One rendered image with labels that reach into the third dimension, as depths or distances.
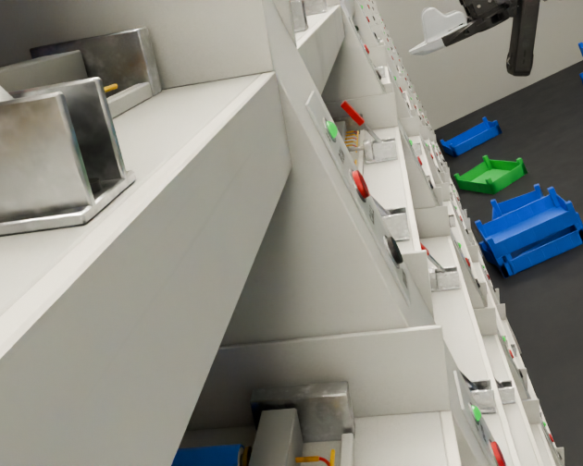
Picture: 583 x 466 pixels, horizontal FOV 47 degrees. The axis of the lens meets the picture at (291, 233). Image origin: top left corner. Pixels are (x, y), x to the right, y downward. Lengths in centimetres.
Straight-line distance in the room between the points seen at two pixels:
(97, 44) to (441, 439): 24
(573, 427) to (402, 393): 139
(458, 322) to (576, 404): 100
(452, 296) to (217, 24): 64
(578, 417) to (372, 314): 144
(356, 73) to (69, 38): 72
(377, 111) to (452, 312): 34
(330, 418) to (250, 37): 19
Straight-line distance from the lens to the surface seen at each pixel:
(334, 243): 32
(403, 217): 58
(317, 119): 34
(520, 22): 105
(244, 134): 22
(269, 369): 36
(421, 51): 104
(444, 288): 90
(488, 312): 114
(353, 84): 101
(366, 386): 36
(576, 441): 171
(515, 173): 322
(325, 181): 31
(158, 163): 16
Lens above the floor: 111
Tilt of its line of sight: 16 degrees down
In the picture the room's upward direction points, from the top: 29 degrees counter-clockwise
